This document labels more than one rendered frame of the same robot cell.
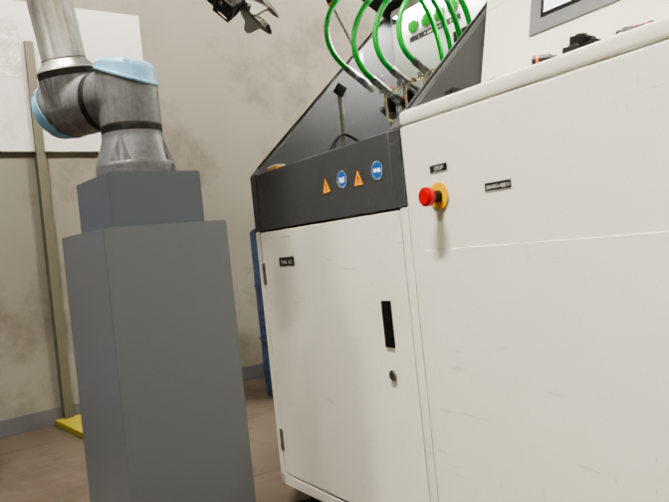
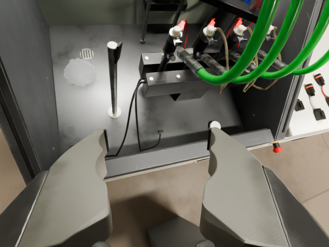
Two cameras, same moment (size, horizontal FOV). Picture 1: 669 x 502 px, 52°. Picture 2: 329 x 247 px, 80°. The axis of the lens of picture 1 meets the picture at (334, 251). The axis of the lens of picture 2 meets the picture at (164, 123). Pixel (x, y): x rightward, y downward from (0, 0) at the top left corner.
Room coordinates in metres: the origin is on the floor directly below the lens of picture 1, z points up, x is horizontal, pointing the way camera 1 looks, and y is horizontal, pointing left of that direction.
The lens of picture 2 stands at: (1.81, 0.14, 1.45)
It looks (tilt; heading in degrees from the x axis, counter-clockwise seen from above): 69 degrees down; 253
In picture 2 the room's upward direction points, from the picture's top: 39 degrees clockwise
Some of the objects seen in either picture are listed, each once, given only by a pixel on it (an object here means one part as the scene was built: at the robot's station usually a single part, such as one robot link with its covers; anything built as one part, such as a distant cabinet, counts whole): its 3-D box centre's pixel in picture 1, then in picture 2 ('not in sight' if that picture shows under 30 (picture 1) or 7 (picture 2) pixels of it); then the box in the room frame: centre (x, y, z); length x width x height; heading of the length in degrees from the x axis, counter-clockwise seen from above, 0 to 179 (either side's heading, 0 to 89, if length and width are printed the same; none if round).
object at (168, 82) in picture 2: not in sight; (192, 77); (1.72, -0.25, 0.91); 0.34 x 0.10 x 0.15; 32
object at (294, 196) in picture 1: (322, 188); (171, 156); (1.69, 0.01, 0.87); 0.62 x 0.04 x 0.16; 32
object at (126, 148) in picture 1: (133, 152); not in sight; (1.35, 0.37, 0.95); 0.15 x 0.15 x 0.10
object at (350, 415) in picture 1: (334, 363); (150, 170); (1.68, 0.03, 0.44); 0.65 x 0.02 x 0.68; 32
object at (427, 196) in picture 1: (431, 196); (276, 147); (1.29, -0.19, 0.80); 0.05 x 0.04 x 0.05; 32
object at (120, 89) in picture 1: (124, 93); not in sight; (1.35, 0.37, 1.07); 0.13 x 0.12 x 0.14; 65
